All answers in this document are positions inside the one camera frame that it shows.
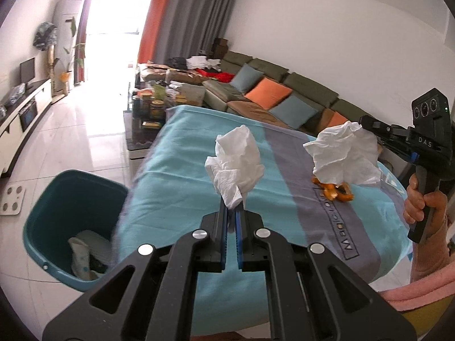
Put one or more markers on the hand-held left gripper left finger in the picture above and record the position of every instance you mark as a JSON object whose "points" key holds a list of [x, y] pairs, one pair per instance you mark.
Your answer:
{"points": [[224, 241]]}

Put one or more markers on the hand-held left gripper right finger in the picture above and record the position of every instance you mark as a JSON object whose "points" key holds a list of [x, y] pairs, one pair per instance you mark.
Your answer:
{"points": [[239, 239]]}

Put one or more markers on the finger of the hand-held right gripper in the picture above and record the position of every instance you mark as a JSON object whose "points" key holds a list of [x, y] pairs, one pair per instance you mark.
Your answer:
{"points": [[375, 123], [392, 142]]}

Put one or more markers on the white tissue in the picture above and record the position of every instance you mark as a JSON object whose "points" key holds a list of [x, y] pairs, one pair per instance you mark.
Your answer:
{"points": [[341, 152], [236, 163]]}

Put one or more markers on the orange peel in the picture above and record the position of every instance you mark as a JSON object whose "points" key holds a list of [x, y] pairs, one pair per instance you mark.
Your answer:
{"points": [[336, 193]]}

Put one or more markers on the patterned paper cup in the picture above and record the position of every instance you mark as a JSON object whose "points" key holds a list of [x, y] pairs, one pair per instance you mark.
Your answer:
{"points": [[81, 259]]}

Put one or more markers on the teal plastic bin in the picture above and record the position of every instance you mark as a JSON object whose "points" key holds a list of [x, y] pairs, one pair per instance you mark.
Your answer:
{"points": [[53, 202]]}

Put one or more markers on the person's right forearm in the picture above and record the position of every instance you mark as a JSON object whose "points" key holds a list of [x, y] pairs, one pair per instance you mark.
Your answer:
{"points": [[430, 266]]}

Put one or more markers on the person's right hand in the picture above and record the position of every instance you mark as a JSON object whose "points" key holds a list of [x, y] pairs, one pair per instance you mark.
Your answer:
{"points": [[412, 202]]}

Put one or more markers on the orange pillow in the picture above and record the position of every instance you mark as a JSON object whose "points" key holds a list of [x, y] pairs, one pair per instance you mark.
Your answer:
{"points": [[336, 120], [268, 92]]}

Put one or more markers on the green sectional sofa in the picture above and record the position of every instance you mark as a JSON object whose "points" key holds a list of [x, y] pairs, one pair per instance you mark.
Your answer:
{"points": [[309, 85]]}

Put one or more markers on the teal printed tablecloth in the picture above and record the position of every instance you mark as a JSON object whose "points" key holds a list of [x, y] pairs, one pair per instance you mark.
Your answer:
{"points": [[185, 170]]}

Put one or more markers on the grey-blue pillow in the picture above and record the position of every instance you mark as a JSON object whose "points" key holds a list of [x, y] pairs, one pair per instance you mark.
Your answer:
{"points": [[293, 112], [247, 78]]}

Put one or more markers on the black glass coffee table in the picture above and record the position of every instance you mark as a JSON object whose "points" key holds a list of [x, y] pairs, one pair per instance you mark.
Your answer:
{"points": [[142, 138]]}

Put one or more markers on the beige paper box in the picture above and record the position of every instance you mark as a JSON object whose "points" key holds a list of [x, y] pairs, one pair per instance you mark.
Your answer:
{"points": [[192, 94]]}

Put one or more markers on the group of food jars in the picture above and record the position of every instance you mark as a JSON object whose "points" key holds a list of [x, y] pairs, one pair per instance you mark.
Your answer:
{"points": [[151, 104]]}

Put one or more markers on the red cloth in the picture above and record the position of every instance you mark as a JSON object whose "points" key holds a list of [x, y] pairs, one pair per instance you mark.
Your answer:
{"points": [[218, 77]]}

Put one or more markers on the yellow garment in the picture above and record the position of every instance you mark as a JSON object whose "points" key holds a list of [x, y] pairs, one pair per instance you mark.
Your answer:
{"points": [[433, 316]]}

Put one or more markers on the brown cardboard box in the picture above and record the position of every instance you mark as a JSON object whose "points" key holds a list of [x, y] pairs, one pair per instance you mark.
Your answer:
{"points": [[220, 47]]}

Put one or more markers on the white clothes pile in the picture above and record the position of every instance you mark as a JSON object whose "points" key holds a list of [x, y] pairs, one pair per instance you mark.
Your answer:
{"points": [[202, 62]]}

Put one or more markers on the black bag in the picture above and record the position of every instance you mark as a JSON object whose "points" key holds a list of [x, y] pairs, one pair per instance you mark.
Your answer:
{"points": [[177, 63]]}

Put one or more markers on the orange and grey curtain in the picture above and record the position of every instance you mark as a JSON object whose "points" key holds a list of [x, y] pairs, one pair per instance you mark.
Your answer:
{"points": [[192, 21]]}

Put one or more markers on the white bathroom scale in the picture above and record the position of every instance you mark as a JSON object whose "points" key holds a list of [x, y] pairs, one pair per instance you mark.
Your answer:
{"points": [[12, 200]]}

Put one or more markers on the tall leafy floor plant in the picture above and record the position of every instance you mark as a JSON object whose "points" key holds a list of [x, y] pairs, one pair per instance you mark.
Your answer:
{"points": [[78, 53]]}

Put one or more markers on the white TV cabinet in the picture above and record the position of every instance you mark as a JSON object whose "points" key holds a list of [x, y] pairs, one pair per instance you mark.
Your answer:
{"points": [[14, 128]]}

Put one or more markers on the large window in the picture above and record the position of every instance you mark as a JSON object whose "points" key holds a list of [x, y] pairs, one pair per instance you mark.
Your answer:
{"points": [[117, 14]]}

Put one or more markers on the crumpled clear plastic bag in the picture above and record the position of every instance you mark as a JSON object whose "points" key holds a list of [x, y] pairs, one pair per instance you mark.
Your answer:
{"points": [[15, 93]]}

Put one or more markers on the grey and red curtain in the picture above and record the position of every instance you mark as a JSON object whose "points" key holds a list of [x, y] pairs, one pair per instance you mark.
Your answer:
{"points": [[83, 25]]}

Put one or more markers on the black monitor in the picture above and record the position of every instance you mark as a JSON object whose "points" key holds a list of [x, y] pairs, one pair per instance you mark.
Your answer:
{"points": [[27, 70]]}

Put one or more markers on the white standing air conditioner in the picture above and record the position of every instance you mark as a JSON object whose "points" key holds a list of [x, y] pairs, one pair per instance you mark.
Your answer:
{"points": [[65, 28]]}

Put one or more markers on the covered standing fan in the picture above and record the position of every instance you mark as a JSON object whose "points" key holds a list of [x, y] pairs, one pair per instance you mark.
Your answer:
{"points": [[44, 35]]}

